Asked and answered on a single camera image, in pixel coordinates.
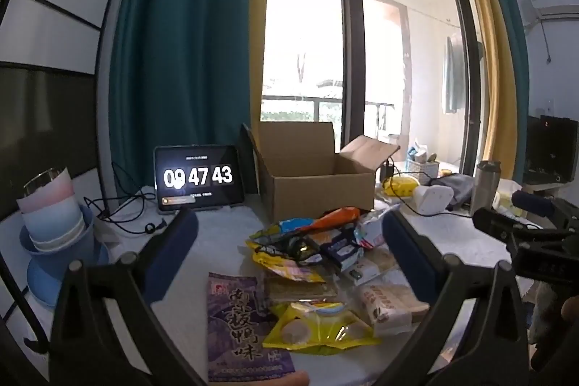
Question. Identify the tablet with clock display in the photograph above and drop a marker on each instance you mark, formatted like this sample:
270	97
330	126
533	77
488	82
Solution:
199	175

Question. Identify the black monitor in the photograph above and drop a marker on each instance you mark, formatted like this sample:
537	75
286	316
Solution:
552	146

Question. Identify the teal and yellow curtain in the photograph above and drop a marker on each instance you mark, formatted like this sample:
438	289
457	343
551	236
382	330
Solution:
488	51
181	51

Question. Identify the black window frame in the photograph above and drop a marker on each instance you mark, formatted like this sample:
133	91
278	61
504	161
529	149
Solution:
350	28

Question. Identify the yellow plastic bag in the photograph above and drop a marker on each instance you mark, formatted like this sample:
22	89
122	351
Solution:
400	185

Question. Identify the person's left hand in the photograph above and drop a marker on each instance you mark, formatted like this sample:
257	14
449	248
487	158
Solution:
291	379

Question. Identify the black charger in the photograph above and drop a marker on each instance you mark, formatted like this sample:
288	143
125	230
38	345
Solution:
386	171

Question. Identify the yellow round biscuit packet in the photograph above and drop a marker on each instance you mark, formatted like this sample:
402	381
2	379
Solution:
316	331

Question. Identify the orange snack packet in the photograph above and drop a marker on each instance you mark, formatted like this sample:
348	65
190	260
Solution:
339	216

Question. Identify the purple snack packet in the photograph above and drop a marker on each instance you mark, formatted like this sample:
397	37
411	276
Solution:
239	322

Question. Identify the pale yellow box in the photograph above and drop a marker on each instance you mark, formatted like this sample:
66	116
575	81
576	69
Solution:
504	198

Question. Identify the white perforated basket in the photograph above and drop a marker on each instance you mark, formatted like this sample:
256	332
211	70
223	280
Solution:
423	169

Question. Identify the person's right hand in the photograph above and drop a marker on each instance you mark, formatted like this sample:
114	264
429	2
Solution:
571	313

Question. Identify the grey cloth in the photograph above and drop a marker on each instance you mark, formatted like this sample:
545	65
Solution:
459	185

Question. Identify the dark blue snack packet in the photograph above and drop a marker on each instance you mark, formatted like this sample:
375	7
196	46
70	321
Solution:
339	252

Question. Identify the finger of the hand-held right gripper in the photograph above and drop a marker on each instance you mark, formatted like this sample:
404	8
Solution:
533	203
493	218

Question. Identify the blue plastic bowl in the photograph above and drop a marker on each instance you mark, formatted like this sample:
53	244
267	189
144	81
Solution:
88	241

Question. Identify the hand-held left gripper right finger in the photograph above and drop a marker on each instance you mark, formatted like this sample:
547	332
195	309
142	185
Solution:
407	261

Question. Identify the metal thermos bottle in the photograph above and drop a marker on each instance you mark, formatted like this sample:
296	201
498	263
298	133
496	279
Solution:
486	191

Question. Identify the white air conditioner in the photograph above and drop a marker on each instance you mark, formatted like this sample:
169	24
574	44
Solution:
556	6

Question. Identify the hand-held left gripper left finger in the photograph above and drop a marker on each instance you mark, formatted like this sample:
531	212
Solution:
174	252

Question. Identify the balcony railing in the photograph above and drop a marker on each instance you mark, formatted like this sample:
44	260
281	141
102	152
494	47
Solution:
289	97

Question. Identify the grey hanging garment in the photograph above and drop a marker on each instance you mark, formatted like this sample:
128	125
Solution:
452	74

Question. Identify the clear snack packet colourful print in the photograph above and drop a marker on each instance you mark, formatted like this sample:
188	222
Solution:
371	230

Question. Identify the cardboard box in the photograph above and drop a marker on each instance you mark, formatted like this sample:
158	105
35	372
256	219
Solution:
316	191

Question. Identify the white bread packet orange print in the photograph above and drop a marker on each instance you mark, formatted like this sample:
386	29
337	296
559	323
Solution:
389	309

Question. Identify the white plastic device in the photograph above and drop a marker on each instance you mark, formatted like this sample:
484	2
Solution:
432	198

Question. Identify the blue plastic plate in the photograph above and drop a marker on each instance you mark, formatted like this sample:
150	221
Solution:
43	282

